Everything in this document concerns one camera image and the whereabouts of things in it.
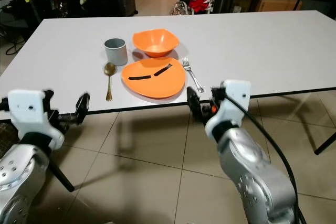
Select orange plate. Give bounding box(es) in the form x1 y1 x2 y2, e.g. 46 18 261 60
121 57 186 100

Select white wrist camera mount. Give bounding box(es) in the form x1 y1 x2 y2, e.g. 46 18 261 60
206 80 252 131
7 89 67 149

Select grey cup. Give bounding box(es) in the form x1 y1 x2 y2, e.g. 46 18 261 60
104 38 128 67

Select black chair with cables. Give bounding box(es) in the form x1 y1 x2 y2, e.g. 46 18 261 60
0 0 40 44

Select gold spoon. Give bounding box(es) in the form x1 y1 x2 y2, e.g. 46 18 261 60
104 62 117 102

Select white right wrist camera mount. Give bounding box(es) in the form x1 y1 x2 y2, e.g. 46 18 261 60
206 80 252 131

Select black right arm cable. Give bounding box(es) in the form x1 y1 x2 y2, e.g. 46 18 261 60
227 94 308 224

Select silver fork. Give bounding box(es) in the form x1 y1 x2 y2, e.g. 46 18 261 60
182 57 205 93

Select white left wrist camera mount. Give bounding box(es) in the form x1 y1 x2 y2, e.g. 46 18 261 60
7 89 67 149

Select orange bowl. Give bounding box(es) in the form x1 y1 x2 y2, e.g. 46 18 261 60
132 28 180 58

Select brown cardboard box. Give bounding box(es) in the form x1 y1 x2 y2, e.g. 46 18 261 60
256 0 304 12

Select black table leg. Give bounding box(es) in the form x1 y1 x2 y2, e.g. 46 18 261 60
47 161 76 193
314 130 336 156

